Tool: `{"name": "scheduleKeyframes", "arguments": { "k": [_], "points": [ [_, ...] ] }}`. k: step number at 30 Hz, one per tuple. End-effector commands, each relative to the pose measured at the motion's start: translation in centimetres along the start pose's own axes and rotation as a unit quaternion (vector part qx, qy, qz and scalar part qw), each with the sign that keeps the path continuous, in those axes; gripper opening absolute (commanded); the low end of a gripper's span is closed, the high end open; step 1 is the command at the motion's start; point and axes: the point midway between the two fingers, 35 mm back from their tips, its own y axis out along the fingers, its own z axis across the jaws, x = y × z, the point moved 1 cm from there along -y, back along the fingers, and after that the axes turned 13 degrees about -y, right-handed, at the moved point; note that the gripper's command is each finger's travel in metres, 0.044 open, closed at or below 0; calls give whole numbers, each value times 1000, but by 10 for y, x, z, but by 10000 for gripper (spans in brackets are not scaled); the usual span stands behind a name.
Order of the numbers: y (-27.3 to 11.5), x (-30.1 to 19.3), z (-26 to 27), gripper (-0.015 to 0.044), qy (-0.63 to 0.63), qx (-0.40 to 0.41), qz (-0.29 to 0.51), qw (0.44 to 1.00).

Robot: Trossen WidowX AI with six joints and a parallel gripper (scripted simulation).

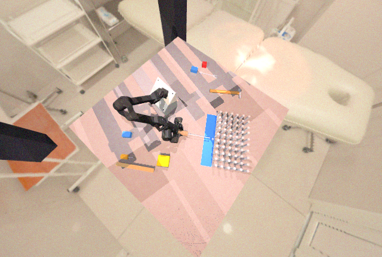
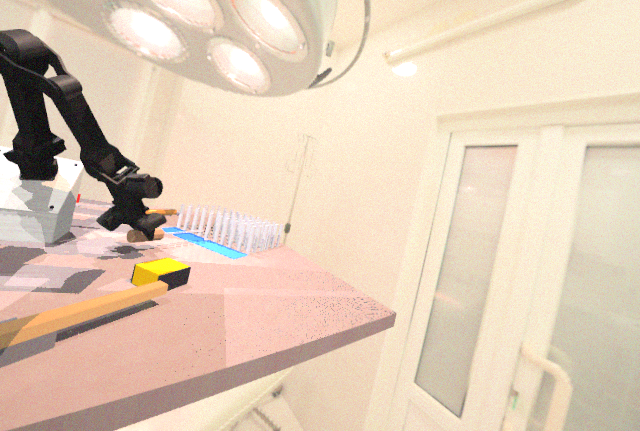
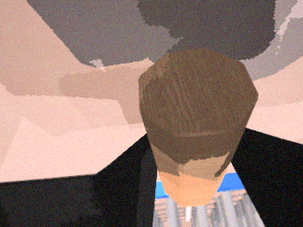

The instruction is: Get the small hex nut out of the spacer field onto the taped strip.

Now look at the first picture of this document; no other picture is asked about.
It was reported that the blue flat strip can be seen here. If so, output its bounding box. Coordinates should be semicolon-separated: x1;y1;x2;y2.
201;114;217;167

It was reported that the hammer with orange handle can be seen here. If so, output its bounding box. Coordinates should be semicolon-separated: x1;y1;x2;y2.
210;88;241;98

